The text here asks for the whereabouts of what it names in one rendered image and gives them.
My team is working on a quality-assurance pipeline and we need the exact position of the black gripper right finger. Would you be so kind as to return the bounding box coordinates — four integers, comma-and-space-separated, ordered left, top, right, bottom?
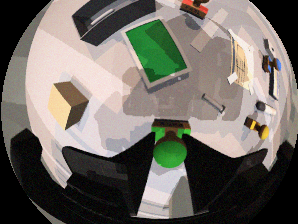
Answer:
181, 133, 269, 216

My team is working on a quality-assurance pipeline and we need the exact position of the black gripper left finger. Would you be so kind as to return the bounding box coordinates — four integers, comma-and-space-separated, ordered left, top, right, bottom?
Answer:
61, 132, 156, 216

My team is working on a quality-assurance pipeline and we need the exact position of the beige flat strip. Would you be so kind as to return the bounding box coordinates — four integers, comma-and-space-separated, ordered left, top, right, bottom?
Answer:
190, 8, 229, 53

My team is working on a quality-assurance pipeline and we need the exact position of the small tan cube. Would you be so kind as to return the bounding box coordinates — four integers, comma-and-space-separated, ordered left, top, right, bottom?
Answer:
48, 81, 89, 131

